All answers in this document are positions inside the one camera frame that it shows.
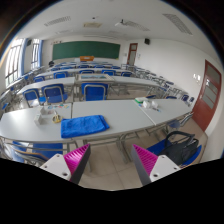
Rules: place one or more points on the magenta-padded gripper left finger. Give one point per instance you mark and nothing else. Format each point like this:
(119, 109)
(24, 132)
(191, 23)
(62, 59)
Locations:
(55, 163)

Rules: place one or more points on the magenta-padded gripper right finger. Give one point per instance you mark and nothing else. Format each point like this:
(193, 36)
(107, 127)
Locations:
(165, 165)

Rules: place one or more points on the blue towel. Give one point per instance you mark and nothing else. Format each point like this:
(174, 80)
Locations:
(83, 126)

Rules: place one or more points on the blue metal-framed chair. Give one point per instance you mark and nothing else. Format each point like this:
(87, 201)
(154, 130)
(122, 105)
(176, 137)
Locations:
(54, 93)
(46, 148)
(31, 95)
(95, 92)

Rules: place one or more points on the white packet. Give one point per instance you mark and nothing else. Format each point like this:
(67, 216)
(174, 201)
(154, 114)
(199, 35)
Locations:
(146, 104)
(155, 104)

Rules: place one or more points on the green and white box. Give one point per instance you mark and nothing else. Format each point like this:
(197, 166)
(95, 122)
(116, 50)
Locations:
(140, 99)

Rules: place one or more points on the red-brown door with glass panes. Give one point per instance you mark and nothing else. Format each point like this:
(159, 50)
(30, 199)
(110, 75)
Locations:
(206, 100)

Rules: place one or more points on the group of blue classroom chairs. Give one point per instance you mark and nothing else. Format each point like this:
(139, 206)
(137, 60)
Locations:
(60, 75)

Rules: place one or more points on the rows of grey desks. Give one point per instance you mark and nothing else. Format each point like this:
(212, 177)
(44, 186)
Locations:
(133, 80)

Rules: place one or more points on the teal-topped grey desk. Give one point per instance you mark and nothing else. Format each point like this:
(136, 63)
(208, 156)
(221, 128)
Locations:
(96, 77)

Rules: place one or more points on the large classroom window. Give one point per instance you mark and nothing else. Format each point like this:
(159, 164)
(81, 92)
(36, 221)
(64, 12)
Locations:
(13, 63)

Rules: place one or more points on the orange wooden lectern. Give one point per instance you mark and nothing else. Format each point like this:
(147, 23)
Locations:
(86, 58)

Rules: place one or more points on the blue window curtain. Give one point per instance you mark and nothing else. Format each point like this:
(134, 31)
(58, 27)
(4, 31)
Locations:
(40, 53)
(23, 56)

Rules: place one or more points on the narrow classroom window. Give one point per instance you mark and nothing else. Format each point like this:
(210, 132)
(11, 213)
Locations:
(35, 53)

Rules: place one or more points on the green chalkboard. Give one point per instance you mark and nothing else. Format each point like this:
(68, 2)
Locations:
(85, 50)

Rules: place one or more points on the group of ceiling lights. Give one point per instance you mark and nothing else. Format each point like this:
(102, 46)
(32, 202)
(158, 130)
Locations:
(57, 20)

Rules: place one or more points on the ceiling air vent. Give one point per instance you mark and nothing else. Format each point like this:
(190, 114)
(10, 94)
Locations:
(92, 24)

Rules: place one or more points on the white ceiling projector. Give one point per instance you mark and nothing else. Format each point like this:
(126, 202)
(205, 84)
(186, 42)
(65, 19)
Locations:
(120, 23)

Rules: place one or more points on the white wall switch panel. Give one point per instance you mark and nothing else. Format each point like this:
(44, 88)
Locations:
(198, 78)

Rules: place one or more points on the black wall speaker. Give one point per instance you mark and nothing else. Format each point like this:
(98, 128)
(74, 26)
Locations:
(29, 42)
(147, 41)

